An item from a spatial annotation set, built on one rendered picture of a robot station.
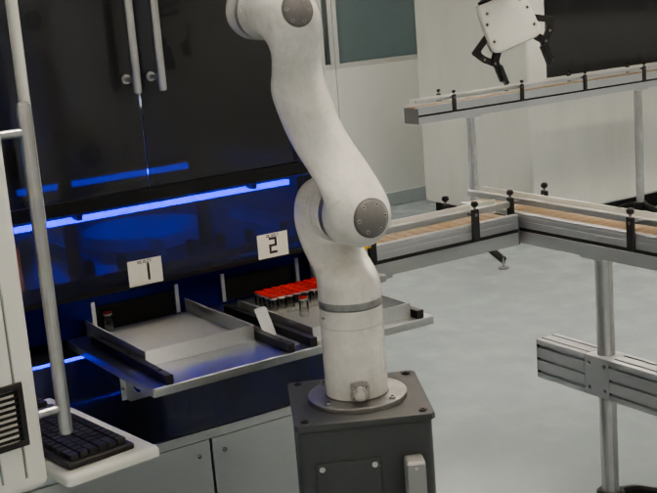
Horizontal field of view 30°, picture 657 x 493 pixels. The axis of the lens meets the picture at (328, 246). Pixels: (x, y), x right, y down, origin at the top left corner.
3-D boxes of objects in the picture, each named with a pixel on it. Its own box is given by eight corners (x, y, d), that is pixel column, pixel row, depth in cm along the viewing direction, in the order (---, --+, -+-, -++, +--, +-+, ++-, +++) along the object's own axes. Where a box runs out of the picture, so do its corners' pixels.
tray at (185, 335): (86, 335, 285) (84, 320, 285) (187, 311, 299) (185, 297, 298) (147, 367, 257) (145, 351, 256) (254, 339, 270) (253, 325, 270)
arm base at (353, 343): (414, 408, 226) (407, 311, 222) (311, 419, 225) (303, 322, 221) (399, 376, 245) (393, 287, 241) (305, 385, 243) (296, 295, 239)
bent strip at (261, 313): (255, 334, 275) (253, 308, 274) (267, 331, 276) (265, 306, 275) (287, 347, 263) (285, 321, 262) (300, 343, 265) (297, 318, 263)
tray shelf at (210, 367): (66, 347, 283) (65, 339, 283) (322, 288, 319) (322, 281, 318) (153, 398, 243) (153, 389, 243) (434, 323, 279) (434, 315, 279)
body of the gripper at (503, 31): (472, 0, 230) (496, 56, 232) (522, -23, 230) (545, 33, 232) (466, 2, 237) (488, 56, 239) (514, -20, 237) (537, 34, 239)
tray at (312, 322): (239, 313, 293) (237, 299, 292) (329, 291, 306) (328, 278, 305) (313, 342, 265) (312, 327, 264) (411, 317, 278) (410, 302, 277)
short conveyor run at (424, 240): (325, 292, 321) (320, 234, 318) (294, 283, 334) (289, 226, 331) (523, 246, 356) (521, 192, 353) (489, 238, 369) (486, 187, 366)
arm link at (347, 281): (337, 316, 223) (327, 187, 218) (291, 296, 239) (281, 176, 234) (394, 303, 228) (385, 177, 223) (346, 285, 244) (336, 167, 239)
